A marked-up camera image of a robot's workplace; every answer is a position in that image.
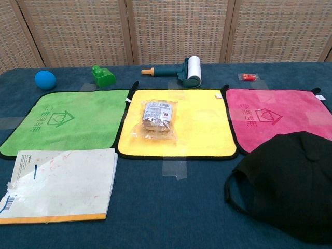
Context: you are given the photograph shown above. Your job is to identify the clear tape strip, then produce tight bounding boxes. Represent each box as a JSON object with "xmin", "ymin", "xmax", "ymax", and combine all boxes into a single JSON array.
[
  {"xmin": 0, "ymin": 117, "xmax": 25, "ymax": 130},
  {"xmin": 162, "ymin": 157, "xmax": 188, "ymax": 181},
  {"xmin": 79, "ymin": 82, "xmax": 98, "ymax": 92}
]

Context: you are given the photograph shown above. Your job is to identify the white notepad orange spine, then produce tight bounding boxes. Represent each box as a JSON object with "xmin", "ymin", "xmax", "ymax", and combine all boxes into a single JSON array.
[{"xmin": 0, "ymin": 148, "xmax": 119, "ymax": 225}]

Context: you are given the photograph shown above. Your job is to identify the small red candy packet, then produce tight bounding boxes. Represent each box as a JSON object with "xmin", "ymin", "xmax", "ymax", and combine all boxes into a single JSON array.
[{"xmin": 238, "ymin": 73, "xmax": 260, "ymax": 82}]

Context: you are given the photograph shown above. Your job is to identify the teal lint roller orange tip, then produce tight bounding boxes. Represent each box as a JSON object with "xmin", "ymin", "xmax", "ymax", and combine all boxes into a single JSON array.
[{"xmin": 141, "ymin": 56, "xmax": 202, "ymax": 88}]

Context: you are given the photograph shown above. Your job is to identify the blue foam ball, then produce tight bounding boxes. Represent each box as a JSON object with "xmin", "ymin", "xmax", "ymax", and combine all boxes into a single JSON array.
[{"xmin": 35, "ymin": 70, "xmax": 57, "ymax": 91}]

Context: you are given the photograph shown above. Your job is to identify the green microfiber cloth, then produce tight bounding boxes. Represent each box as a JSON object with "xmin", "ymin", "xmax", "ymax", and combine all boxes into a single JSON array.
[{"xmin": 0, "ymin": 81, "xmax": 140, "ymax": 159}]

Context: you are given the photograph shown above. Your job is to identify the pink microfiber cloth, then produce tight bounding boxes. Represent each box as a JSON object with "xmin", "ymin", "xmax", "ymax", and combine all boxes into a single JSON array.
[{"xmin": 225, "ymin": 87, "xmax": 332, "ymax": 154}]

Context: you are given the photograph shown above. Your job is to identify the packaged snack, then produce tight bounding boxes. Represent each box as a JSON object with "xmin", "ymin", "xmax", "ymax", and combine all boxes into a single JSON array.
[{"xmin": 129, "ymin": 100, "xmax": 180, "ymax": 143}]

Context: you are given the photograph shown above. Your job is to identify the black face mask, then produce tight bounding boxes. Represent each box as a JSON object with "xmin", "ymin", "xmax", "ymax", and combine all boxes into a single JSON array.
[{"xmin": 224, "ymin": 131, "xmax": 332, "ymax": 244}]

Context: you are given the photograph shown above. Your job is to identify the yellow microfiber cloth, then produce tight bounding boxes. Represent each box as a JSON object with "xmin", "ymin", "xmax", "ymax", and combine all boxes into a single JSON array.
[{"xmin": 116, "ymin": 84, "xmax": 239, "ymax": 161}]

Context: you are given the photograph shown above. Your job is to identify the green toy building block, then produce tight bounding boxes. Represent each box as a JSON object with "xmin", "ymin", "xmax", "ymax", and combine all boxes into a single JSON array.
[{"xmin": 91, "ymin": 65, "xmax": 117, "ymax": 88}]

